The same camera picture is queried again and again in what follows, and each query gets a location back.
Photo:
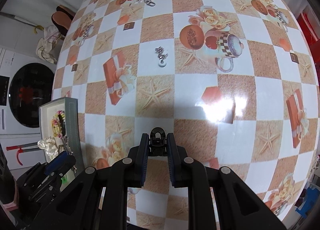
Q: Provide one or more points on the small black claw clip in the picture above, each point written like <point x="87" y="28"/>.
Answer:
<point x="157" y="144"/>

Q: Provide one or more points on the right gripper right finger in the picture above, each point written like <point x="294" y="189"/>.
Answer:
<point x="177" y="166"/>

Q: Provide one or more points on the blue plastic object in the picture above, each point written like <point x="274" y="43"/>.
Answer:
<point x="306" y="201"/>

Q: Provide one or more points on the grey white jewelry box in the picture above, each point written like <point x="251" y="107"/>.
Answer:
<point x="60" y="118"/>

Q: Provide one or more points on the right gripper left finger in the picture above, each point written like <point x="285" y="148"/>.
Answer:
<point x="138" y="166"/>

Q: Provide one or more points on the white washing machine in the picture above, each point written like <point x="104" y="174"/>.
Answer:
<point x="26" y="84"/>

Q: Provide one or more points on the cream cloth bag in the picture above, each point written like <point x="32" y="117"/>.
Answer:
<point x="46" y="44"/>

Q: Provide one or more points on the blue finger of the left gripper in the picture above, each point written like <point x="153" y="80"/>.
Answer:
<point x="61" y="164"/>

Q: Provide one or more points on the red plastic stool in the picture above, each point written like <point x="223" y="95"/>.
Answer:
<point x="310" y="35"/>

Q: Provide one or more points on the checkered printed tablecloth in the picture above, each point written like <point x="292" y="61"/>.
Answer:
<point x="233" y="80"/>

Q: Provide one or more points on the black orange slippers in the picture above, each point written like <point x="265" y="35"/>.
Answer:
<point x="62" y="19"/>

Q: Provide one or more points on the cream polka dot scrunchie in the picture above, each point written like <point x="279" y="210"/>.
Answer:
<point x="50" y="147"/>

